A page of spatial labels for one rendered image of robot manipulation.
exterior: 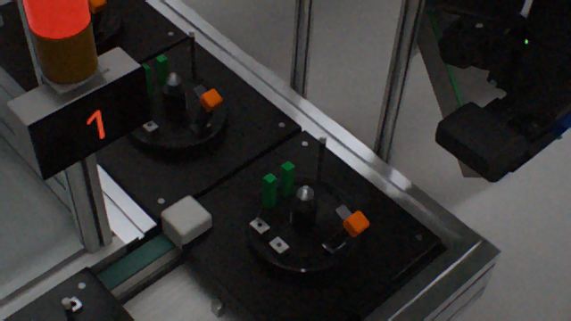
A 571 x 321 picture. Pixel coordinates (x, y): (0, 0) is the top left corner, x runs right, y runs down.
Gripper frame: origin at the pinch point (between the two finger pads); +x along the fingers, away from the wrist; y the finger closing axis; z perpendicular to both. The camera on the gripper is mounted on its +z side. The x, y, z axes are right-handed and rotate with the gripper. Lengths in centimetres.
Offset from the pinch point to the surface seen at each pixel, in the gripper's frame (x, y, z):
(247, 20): 39, -25, 64
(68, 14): -7.9, 24.5, 29.1
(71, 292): 28, 30, 30
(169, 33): 28, -5, 59
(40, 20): -7.5, 26.3, 30.3
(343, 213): 19.0, 5.2, 13.5
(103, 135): 6.9, 23.5, 28.9
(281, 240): 25.1, 9.5, 18.2
